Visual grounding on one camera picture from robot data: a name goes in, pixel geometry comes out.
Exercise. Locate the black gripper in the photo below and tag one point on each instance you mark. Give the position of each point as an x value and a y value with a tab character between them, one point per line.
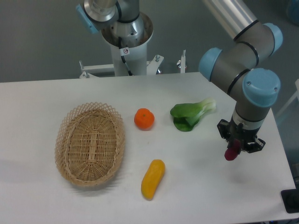
243	130

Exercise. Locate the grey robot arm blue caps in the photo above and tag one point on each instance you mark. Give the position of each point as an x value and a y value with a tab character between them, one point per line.
236	72

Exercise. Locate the green bok choy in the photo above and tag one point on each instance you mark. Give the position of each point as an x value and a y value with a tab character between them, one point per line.
187	115

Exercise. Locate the black device at table edge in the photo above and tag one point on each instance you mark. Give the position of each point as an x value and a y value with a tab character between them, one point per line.
290	199

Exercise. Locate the yellow mango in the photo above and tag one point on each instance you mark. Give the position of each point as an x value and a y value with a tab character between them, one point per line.
152	179

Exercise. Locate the orange mandarin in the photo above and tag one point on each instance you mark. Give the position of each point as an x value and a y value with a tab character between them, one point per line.
144	119

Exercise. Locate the woven wicker basket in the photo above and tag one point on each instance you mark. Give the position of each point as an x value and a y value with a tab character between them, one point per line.
90	144

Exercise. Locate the white clamp post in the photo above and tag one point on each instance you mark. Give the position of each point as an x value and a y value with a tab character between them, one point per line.
181	64

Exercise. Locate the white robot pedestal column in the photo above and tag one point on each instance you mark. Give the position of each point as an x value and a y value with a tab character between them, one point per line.
128	45

